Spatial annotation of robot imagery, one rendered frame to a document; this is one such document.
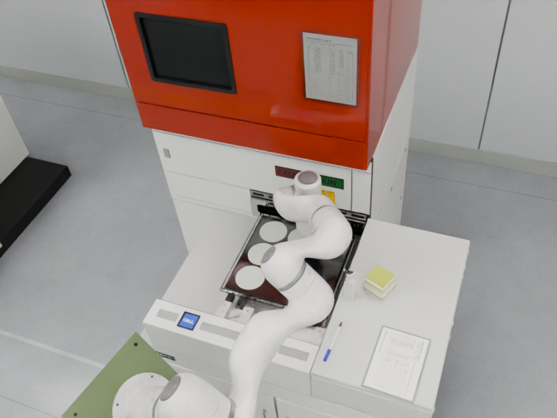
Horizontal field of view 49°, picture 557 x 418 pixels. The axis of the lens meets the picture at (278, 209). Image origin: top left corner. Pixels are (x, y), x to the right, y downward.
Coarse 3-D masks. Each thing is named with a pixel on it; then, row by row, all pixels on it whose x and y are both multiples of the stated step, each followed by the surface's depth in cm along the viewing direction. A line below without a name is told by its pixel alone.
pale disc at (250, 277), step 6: (240, 270) 207; (246, 270) 207; (252, 270) 207; (258, 270) 207; (240, 276) 206; (246, 276) 206; (252, 276) 205; (258, 276) 205; (240, 282) 204; (246, 282) 204; (252, 282) 204; (258, 282) 203; (246, 288) 202; (252, 288) 202
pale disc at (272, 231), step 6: (270, 222) 222; (276, 222) 221; (264, 228) 220; (270, 228) 220; (276, 228) 219; (282, 228) 219; (264, 234) 218; (270, 234) 218; (276, 234) 218; (282, 234) 217; (264, 240) 216; (270, 240) 216; (276, 240) 216
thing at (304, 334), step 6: (234, 312) 198; (240, 312) 198; (234, 318) 197; (300, 330) 192; (306, 330) 192; (312, 330) 191; (288, 336) 191; (294, 336) 190; (300, 336) 190; (306, 336) 190
